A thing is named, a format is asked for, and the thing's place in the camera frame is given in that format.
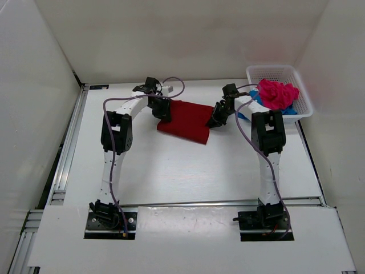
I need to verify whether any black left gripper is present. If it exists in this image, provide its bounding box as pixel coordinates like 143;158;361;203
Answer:
148;97;172;123

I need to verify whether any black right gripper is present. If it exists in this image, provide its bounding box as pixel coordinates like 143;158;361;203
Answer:
205;102;234;129

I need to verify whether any red t-shirt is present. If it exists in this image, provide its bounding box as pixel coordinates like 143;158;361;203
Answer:
157;100;214;145

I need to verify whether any pink t-shirt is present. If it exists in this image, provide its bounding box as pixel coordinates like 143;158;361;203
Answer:
258;79;299;110

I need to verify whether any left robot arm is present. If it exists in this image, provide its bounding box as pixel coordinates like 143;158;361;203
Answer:
90;77;173;236

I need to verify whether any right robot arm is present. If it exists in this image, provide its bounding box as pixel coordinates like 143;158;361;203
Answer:
207;83;286;228

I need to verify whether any blue t-shirt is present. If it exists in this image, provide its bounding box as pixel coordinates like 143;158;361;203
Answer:
236;90;297;121

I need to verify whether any white plastic laundry basket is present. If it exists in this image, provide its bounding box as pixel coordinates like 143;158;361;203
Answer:
246;65;313;123

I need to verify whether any white front cover board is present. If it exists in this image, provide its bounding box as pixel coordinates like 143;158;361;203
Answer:
28;205;356;273

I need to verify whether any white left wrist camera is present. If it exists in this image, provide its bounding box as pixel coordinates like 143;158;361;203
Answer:
160;84;173;96

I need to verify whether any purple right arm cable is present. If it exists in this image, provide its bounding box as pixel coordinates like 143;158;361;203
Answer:
234;83;292;239

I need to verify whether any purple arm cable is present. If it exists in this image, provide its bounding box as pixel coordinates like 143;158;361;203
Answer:
102;76;186;239
234;83;292;239

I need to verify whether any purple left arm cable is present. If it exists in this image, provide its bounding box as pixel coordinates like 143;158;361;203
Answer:
102;76;186;239

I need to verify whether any aluminium front rail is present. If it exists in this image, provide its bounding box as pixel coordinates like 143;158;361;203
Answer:
48;190;324;208

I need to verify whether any aluminium rail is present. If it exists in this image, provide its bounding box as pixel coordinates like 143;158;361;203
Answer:
1;83;94;273
48;190;324;208

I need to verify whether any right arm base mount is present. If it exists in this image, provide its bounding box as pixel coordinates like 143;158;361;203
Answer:
232;211;294;242

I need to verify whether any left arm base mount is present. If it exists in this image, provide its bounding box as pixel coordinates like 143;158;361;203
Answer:
84;209;138;240

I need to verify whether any aluminium left side rail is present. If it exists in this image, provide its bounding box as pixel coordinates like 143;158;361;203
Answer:
1;83;94;273

